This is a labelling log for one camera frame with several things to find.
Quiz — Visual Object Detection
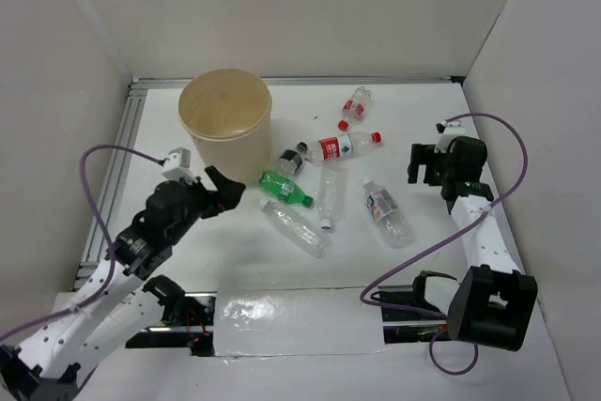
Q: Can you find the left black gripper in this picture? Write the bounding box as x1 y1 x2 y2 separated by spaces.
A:
169 165 246 243

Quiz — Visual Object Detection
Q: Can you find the green plastic bottle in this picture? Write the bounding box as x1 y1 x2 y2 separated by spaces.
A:
259 170 314 208

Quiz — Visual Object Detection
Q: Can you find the blue white label bottle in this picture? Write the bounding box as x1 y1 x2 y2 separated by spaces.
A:
362 177 411 249

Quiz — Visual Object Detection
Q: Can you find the black label bottle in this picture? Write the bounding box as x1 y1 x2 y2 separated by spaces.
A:
277 142 307 177

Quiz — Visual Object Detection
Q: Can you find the clear crushed bottle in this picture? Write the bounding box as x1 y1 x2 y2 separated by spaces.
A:
259 198 330 258

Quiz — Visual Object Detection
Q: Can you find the small red label bottle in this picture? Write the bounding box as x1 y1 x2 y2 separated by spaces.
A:
338 86 372 131

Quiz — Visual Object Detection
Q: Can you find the large red label bottle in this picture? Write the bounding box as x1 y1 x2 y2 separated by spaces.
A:
305 131 382 165

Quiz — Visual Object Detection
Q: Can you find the clear bottle blue cap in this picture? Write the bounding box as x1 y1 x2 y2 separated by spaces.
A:
316 164 346 232

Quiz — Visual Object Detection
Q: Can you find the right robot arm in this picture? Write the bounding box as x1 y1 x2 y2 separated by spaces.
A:
408 137 538 351

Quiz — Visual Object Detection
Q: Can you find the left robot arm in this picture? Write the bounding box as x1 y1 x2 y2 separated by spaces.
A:
1 166 246 400

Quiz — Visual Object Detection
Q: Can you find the beige round bin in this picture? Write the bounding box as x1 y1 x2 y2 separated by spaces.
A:
178 69 272 183

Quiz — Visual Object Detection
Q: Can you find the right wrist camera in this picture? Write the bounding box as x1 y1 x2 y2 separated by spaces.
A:
435 120 466 153

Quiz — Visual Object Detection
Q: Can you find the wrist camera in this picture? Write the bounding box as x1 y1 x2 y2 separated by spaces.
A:
162 147 195 183
435 120 466 153

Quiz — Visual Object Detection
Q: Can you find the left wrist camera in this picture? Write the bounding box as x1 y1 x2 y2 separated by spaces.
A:
162 147 195 183

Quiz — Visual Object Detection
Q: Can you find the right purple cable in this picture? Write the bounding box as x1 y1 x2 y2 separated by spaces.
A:
359 112 529 377

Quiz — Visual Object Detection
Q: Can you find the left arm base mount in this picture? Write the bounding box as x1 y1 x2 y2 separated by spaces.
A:
125 293 216 358

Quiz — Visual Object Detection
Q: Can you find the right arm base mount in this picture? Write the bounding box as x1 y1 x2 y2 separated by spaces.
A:
370 285 450 345

